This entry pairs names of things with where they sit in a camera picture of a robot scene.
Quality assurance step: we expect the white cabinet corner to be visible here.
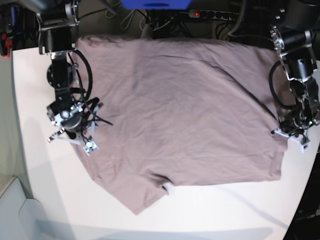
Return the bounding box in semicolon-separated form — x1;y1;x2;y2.
0;177;50;240

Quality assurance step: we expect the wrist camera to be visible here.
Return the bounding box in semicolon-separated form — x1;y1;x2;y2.
289;136;311;153
83;140;99;156

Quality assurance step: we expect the white cable loop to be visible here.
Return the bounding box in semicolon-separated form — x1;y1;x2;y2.
120;9;141;30

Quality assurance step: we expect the red clamp tool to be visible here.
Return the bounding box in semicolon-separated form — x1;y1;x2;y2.
0;32;13;58

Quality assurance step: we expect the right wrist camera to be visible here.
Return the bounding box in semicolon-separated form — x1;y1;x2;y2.
83;140;99;156

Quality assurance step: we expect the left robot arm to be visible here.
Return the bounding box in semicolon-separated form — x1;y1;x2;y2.
228;0;320;149

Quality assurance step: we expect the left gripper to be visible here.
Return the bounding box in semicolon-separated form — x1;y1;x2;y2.
270;112;312;144

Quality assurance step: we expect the black power strip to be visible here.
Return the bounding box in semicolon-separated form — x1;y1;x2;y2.
188;9;238;21

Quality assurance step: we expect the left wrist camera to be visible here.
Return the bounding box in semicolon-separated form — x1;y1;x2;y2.
289;136;311;153

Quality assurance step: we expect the mauve t-shirt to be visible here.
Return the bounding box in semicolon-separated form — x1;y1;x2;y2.
74;35;287;215

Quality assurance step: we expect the blue box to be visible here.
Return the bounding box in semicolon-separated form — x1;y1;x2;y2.
120;0;191;10

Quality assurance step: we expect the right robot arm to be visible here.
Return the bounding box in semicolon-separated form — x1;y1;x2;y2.
19;0;104;153

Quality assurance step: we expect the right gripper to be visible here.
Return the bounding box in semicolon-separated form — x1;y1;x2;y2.
46;97;112;148

